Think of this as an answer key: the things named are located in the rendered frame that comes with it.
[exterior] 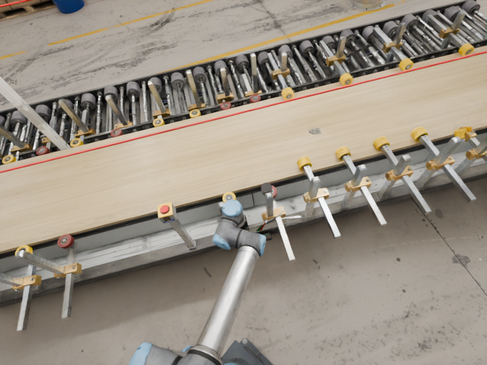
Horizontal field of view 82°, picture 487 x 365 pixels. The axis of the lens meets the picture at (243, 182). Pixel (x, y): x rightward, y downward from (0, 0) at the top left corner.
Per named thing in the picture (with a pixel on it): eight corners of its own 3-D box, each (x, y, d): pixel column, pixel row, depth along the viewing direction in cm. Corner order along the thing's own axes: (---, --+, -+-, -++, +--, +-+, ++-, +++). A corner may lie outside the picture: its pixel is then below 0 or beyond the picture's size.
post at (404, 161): (382, 200, 185) (412, 158, 145) (377, 202, 185) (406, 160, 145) (380, 196, 187) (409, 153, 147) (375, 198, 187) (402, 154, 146)
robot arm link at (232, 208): (217, 214, 126) (225, 195, 131) (222, 224, 137) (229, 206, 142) (237, 219, 124) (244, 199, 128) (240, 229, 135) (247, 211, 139)
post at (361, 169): (347, 209, 183) (367, 168, 142) (342, 211, 183) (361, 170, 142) (345, 205, 185) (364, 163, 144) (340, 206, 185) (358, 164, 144)
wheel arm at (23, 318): (27, 329, 152) (22, 329, 148) (21, 332, 152) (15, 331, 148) (40, 253, 175) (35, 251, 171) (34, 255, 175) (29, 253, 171)
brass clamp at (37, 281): (40, 285, 164) (34, 283, 160) (17, 291, 164) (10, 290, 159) (42, 275, 167) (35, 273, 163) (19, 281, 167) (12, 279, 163)
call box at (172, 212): (177, 221, 137) (172, 214, 130) (163, 224, 137) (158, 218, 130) (176, 208, 141) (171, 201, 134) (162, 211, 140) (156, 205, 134)
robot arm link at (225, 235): (232, 247, 119) (242, 221, 124) (208, 240, 122) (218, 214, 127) (235, 253, 127) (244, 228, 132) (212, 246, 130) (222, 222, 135)
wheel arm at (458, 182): (473, 201, 149) (477, 198, 146) (467, 203, 149) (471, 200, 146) (420, 133, 176) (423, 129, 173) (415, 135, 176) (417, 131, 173)
